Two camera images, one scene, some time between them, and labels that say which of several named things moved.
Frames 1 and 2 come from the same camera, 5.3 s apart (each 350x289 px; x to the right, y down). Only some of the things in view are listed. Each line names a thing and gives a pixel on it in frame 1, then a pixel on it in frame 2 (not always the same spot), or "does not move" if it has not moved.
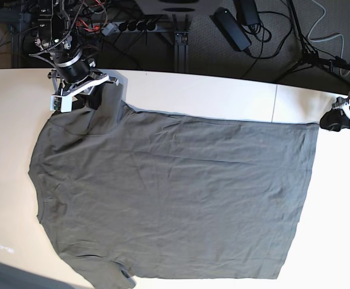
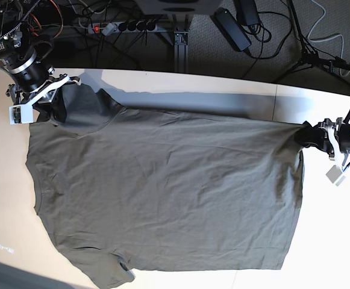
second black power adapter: x=246 y=12 does not move
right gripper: x=335 y=119 → x=306 y=135
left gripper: x=72 y=82 → x=50 y=100
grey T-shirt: x=127 y=195 does not move
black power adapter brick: x=232 y=29 does not move
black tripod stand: x=311 y=58 does not move
